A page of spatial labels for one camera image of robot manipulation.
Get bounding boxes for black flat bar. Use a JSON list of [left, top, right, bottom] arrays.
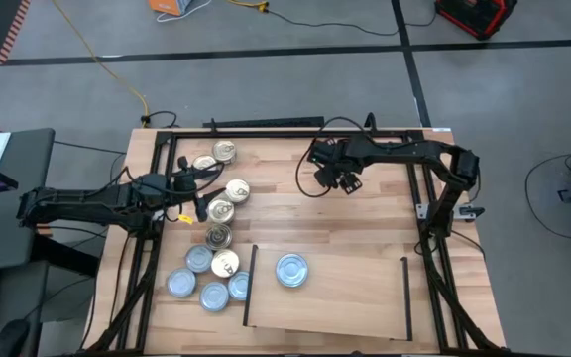
[[202, 116, 326, 130]]

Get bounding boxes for orange box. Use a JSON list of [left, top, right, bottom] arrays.
[[148, 0, 192, 17]]

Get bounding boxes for light wooden shelf black legs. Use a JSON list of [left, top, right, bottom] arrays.
[[242, 242, 414, 342]]

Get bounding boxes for yellow cable black plug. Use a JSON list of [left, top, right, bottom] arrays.
[[229, 0, 271, 14]]

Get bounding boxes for black aluminium table frame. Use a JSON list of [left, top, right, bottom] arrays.
[[86, 112, 510, 357]]

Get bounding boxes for black cable with plug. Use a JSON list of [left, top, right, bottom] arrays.
[[140, 110, 178, 129]]

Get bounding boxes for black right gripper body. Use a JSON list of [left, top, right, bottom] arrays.
[[308, 137, 367, 176]]

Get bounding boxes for black computer mouse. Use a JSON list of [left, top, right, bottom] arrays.
[[0, 318, 32, 357]]

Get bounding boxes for white cable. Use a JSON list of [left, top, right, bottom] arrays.
[[155, 0, 213, 24]]

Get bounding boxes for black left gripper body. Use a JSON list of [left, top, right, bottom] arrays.
[[168, 175, 203, 208]]

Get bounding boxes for red and black equipment box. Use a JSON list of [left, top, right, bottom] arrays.
[[433, 0, 518, 41]]

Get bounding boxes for black looped floor cable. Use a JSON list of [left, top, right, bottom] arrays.
[[523, 153, 571, 243]]

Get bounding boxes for grey desk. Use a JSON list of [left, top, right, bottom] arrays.
[[0, 127, 57, 274]]

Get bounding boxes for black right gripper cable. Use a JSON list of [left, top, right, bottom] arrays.
[[294, 116, 369, 198]]

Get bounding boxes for yellow power cord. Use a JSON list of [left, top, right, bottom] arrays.
[[50, 0, 151, 116]]

